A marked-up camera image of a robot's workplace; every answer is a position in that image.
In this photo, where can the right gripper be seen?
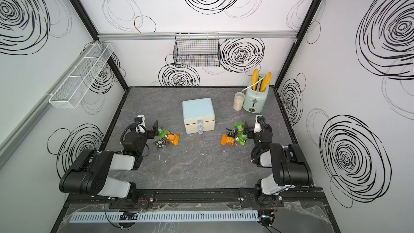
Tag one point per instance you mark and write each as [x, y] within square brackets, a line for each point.
[251, 131]

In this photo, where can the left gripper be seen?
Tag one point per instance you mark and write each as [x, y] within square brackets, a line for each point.
[154, 131]

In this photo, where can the green cookie packet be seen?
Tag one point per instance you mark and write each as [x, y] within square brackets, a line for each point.
[241, 139]
[239, 127]
[162, 133]

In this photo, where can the light blue drawer box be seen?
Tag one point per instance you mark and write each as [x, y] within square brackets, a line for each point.
[198, 115]

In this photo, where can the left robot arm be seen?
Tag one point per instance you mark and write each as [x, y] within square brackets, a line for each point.
[88, 175]

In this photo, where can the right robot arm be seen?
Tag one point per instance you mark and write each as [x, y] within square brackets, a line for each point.
[289, 168]

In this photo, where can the black cookie packet right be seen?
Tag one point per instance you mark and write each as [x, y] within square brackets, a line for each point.
[231, 132]

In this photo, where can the black cookie packet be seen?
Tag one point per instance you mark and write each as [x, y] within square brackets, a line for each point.
[231, 132]
[161, 143]

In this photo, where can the black cookie packet left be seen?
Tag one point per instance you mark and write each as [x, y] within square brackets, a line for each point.
[161, 143]

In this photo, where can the orange cookie packet left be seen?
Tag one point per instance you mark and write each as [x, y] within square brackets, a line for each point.
[173, 139]

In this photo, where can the orange cookie packet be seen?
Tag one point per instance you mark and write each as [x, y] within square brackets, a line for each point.
[227, 140]
[173, 139]

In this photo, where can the orange cookie packet right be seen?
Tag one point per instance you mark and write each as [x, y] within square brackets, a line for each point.
[227, 140]

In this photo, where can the mint green toaster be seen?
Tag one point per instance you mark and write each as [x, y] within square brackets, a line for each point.
[254, 101]

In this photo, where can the clear jar with oats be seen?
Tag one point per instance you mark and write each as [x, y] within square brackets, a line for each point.
[238, 101]

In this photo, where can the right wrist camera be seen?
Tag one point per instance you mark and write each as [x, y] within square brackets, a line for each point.
[258, 123]

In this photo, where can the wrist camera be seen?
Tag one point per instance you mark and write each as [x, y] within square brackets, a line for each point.
[140, 121]
[258, 123]

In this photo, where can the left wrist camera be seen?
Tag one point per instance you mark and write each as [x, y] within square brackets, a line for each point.
[140, 121]

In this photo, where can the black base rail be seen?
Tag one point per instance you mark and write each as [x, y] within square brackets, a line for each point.
[244, 197]

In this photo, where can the black wire wall basket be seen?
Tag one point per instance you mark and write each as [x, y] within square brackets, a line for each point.
[197, 50]

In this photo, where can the white mesh wall shelf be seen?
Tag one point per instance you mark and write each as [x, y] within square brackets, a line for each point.
[81, 78]

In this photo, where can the white slotted cable duct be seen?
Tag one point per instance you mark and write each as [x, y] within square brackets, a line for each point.
[165, 216]

